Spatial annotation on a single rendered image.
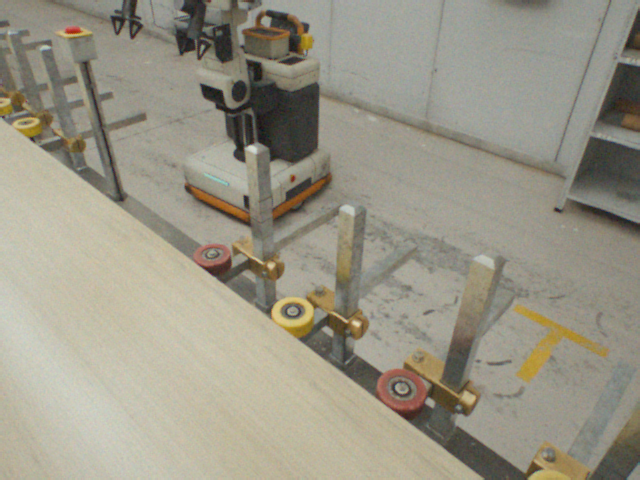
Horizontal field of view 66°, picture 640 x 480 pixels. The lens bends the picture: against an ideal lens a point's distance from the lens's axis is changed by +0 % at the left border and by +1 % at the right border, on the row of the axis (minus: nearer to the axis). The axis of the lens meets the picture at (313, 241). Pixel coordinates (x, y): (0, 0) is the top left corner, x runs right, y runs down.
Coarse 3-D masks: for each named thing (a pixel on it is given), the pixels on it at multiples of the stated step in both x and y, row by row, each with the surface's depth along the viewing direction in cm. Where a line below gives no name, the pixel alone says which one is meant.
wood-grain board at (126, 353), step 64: (0, 128) 158; (0, 192) 126; (64, 192) 127; (0, 256) 105; (64, 256) 105; (128, 256) 106; (0, 320) 90; (64, 320) 90; (128, 320) 90; (192, 320) 91; (256, 320) 91; (0, 384) 79; (64, 384) 79; (128, 384) 79; (192, 384) 79; (256, 384) 79; (320, 384) 79; (0, 448) 70; (64, 448) 70; (128, 448) 70; (192, 448) 70; (256, 448) 70; (320, 448) 71; (384, 448) 71
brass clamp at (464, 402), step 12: (420, 348) 92; (408, 360) 89; (432, 360) 89; (420, 372) 87; (432, 372) 87; (432, 384) 86; (444, 384) 85; (468, 384) 85; (432, 396) 88; (444, 396) 85; (456, 396) 83; (468, 396) 84; (480, 396) 85; (456, 408) 84; (468, 408) 83
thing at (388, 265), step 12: (408, 240) 121; (396, 252) 117; (408, 252) 117; (384, 264) 113; (396, 264) 114; (372, 276) 110; (384, 276) 112; (360, 288) 106; (372, 288) 110; (324, 312) 100; (324, 324) 101
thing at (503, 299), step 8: (496, 296) 105; (504, 296) 105; (512, 296) 105; (496, 304) 103; (504, 304) 103; (496, 312) 101; (504, 312) 105; (488, 320) 99; (496, 320) 102; (488, 328) 100
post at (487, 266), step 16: (480, 256) 69; (496, 256) 69; (480, 272) 69; (496, 272) 68; (480, 288) 71; (496, 288) 72; (464, 304) 74; (480, 304) 72; (464, 320) 75; (480, 320) 74; (464, 336) 77; (480, 336) 78; (448, 352) 81; (464, 352) 78; (448, 368) 83; (464, 368) 80; (448, 384) 85; (464, 384) 85; (432, 416) 92; (448, 416) 88; (448, 432) 93
